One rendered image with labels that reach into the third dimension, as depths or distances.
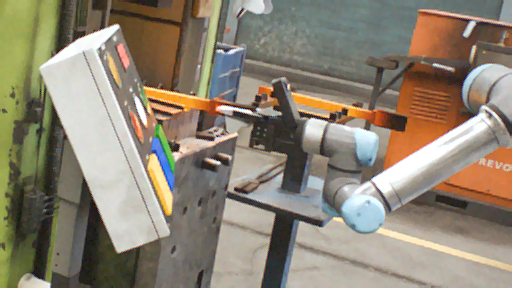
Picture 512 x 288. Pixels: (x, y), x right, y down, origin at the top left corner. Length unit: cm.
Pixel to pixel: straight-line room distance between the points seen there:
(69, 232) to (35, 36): 39
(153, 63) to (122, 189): 104
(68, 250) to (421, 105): 412
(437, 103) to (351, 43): 430
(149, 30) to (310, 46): 749
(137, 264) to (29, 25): 62
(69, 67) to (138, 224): 23
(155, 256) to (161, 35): 64
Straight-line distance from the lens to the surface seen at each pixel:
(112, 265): 176
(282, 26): 953
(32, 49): 140
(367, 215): 147
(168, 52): 199
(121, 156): 99
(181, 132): 172
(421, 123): 516
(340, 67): 936
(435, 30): 512
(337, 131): 158
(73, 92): 98
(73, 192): 118
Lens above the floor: 133
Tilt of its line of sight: 12 degrees down
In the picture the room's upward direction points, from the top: 9 degrees clockwise
